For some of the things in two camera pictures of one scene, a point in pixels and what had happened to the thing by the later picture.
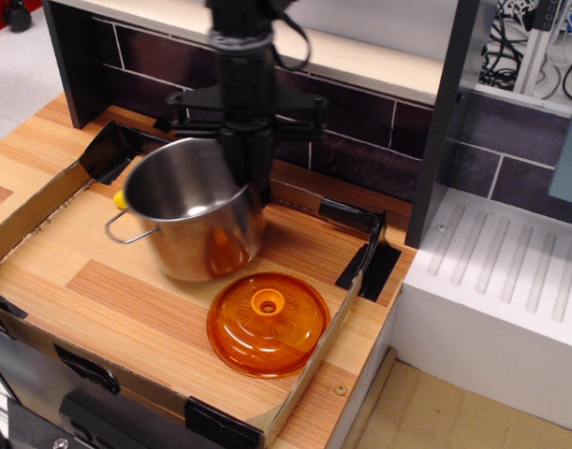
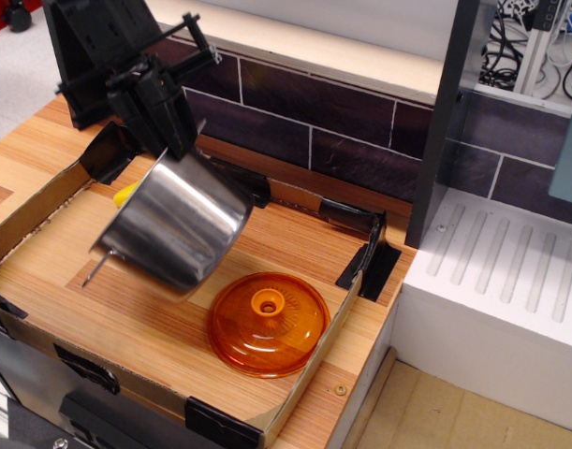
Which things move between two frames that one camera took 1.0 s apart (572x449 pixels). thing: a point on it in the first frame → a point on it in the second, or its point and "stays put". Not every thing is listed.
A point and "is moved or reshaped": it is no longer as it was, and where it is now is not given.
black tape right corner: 376,258 stays put
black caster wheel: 18,17 stays put
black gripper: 247,104 → 95,39
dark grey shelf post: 460,73 stays put
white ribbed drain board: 493,303 stays put
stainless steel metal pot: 208,224 is moved or reshaped
